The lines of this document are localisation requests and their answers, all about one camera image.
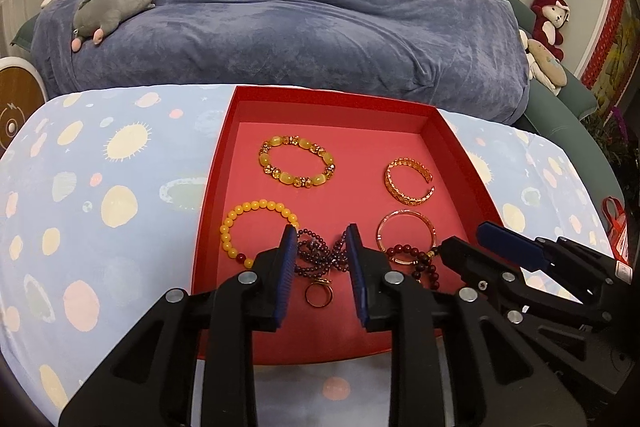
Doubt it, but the blue velvet sofa cover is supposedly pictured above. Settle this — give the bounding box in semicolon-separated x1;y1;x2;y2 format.
30;0;531;125

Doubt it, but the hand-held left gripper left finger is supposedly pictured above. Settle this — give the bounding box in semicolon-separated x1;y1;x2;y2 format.
59;223;301;427

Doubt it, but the red bead bracelet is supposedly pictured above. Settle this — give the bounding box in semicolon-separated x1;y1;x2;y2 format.
385;243;443;290

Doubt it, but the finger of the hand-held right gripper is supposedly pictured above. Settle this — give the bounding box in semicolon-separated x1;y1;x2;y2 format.
476;222;616;283
437;237;531;303

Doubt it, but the thin gold bangle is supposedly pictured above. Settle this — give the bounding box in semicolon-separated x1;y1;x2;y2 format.
376;210;438;264

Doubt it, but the red patterned wall hanging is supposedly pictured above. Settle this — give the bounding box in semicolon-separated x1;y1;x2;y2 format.
580;0;632;88

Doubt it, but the red cardboard box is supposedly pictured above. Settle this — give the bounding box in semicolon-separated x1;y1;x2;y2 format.
191;86;506;367

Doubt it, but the green potted plant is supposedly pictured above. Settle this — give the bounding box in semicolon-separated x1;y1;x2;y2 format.
582;107;640;180

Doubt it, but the grey plush mouse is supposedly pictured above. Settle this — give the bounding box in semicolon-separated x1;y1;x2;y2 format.
70;0;158;52

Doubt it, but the gold openwork cuff bangle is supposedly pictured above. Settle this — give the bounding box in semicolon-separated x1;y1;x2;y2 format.
384;158;435;208

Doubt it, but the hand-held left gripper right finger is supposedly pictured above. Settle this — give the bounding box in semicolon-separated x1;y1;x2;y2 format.
344;223;588;427

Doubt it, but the round white wooden-faced device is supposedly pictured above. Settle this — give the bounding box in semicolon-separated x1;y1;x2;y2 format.
0;56;48;152

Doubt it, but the yellow faceted bead bracelet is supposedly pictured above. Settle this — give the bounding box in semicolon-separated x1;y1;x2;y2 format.
258;134;337;190

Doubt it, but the gold ring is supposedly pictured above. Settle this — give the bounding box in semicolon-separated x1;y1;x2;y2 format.
305;277;333;308

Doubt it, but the purple garnet bead bracelet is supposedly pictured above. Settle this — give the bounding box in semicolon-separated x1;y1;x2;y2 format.
295;227;353;280

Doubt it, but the cream plush toy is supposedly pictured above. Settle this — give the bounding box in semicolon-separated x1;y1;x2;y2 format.
519;29;568;96

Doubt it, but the red bag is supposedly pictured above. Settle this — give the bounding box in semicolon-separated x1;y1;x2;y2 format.
602;197;632;263

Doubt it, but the yellow round bead bracelet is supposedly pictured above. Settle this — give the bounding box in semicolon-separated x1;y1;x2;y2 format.
220;199;301;269

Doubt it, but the red monkey plush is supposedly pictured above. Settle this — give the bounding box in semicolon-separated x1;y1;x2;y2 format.
530;0;571;62

